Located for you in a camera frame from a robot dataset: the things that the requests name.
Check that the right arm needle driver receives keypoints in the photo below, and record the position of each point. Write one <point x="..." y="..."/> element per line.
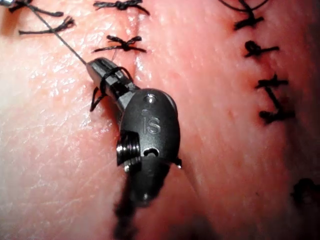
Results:
<point x="152" y="125"/>

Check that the tissue pad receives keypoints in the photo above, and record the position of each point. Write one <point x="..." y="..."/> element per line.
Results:
<point x="225" y="155"/>

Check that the right arm needle driver jaw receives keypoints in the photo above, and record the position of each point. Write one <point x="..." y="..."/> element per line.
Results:
<point x="112" y="68"/>
<point x="100" y="73"/>

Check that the dark right arm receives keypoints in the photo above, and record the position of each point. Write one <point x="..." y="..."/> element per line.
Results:
<point x="175" y="200"/>

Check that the black stitching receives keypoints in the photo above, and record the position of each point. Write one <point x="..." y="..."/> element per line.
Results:
<point x="123" y="45"/>
<point x="275" y="83"/>
<point x="57" y="27"/>

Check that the black thread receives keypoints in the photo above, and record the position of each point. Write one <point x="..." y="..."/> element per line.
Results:
<point x="102" y="86"/>

